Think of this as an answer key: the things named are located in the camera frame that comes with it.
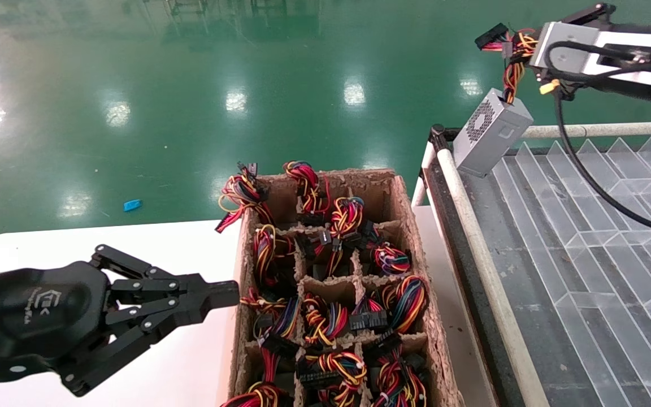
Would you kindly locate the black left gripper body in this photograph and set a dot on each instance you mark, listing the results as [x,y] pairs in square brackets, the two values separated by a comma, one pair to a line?
[31,322]

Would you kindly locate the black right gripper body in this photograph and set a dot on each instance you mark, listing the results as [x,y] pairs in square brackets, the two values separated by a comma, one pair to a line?
[630,90]

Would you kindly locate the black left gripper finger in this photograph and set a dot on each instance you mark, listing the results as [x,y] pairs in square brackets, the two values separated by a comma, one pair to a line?
[144,316]
[144,285]

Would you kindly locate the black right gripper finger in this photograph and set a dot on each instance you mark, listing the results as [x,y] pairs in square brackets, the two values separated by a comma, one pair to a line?
[591,16]
[565,90]

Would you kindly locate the blue scrap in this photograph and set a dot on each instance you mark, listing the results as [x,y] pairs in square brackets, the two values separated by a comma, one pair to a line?
[132,205]

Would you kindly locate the black pipe joint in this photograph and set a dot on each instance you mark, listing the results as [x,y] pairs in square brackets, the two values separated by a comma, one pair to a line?
[437,135]

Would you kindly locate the rack bed with clear dividers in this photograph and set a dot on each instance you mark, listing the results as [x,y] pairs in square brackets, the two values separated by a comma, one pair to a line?
[557,254]

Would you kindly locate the cardboard divider box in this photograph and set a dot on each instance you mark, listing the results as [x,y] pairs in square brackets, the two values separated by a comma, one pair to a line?
[404,198]

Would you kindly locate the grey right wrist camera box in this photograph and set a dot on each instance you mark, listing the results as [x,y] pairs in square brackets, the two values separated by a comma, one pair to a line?
[574,39]

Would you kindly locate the long white frame pipe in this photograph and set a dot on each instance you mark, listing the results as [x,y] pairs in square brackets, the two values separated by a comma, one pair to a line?
[613,130]
[484,265]

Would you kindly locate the short white frame pipe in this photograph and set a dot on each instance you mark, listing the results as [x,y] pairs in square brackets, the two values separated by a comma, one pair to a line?
[421,181]

